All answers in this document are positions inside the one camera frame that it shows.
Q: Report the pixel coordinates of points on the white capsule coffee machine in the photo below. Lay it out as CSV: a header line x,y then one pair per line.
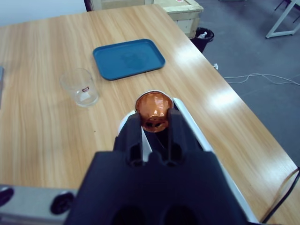
x,y
187,117

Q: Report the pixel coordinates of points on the white metal table frame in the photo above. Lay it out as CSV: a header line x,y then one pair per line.
x,y
279,21

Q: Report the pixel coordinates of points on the black trash bin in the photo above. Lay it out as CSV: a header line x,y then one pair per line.
x,y
201,44

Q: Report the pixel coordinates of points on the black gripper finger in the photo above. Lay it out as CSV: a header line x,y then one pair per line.
x,y
180,138
131,136

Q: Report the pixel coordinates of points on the large wooden crate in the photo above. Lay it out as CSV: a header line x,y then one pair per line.
x,y
185,14

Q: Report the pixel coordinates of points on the orange coffee capsule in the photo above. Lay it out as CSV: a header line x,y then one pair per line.
x,y
153,107

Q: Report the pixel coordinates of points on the blue plastic tray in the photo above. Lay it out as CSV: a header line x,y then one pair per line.
x,y
112,61

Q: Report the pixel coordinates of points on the clear plastic bottle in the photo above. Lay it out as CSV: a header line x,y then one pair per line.
x,y
202,35

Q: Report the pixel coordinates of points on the clear drinking glass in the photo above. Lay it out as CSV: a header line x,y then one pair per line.
x,y
82,93

